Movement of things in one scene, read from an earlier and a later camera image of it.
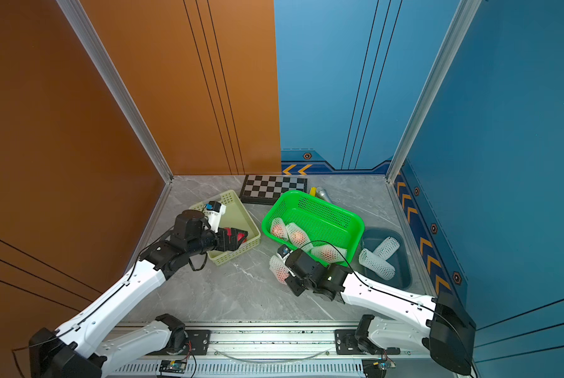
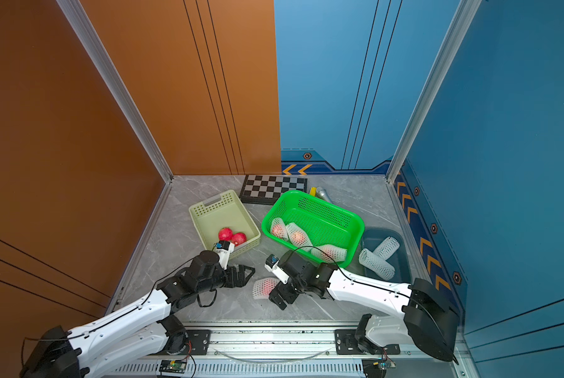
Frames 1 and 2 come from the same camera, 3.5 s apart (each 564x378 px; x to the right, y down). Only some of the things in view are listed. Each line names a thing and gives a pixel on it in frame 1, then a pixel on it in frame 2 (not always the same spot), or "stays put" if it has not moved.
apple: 279,268 -> 263,287
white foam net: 380,266 stays put
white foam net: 387,248 stays put
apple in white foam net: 329,253 stays put
